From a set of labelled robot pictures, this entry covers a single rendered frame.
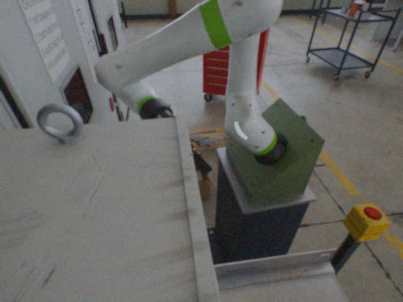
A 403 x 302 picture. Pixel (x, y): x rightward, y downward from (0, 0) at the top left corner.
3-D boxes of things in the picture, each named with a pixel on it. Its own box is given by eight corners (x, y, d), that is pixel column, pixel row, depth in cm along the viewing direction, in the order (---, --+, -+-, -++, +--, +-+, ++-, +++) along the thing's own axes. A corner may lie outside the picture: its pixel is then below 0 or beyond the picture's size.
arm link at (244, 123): (273, 117, 100) (247, 90, 89) (281, 147, 91) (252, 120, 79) (246, 133, 107) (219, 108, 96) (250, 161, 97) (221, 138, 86)
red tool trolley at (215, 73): (201, 102, 321) (201, 13, 255) (211, 87, 357) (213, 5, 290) (254, 111, 305) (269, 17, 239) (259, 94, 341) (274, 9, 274)
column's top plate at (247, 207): (216, 151, 129) (216, 148, 128) (272, 143, 135) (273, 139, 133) (242, 214, 98) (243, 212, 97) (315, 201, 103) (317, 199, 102)
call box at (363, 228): (363, 219, 88) (375, 201, 82) (378, 240, 82) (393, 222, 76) (341, 222, 88) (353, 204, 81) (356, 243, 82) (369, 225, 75)
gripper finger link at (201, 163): (191, 160, 72) (192, 161, 73) (204, 175, 68) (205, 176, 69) (198, 153, 73) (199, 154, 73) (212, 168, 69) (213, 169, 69)
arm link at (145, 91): (155, 89, 91) (134, 110, 91) (133, 66, 81) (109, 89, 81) (174, 107, 83) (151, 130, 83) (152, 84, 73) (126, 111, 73)
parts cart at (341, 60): (369, 78, 380) (402, 7, 317) (335, 82, 370) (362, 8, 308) (334, 58, 447) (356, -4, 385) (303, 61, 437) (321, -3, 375)
